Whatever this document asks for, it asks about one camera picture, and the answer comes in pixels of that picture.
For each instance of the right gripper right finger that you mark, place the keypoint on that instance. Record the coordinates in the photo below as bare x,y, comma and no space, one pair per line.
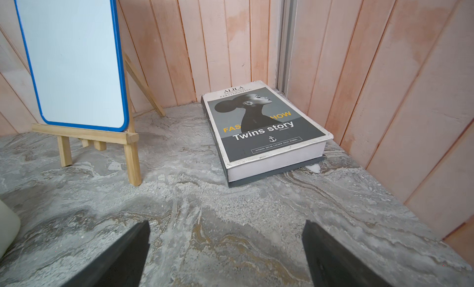
332,265

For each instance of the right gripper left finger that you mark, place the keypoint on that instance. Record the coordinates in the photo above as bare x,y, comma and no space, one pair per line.
121,265

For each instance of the white plastic storage box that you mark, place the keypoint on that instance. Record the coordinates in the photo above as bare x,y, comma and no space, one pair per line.
9,227

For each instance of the wooden easel stand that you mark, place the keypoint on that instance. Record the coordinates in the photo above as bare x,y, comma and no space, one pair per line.
128,138

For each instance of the grey Twins story book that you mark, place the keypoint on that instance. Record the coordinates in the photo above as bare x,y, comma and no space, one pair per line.
258,133

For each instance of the whiteboard with blue frame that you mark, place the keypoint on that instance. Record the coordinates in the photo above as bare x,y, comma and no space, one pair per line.
75,58

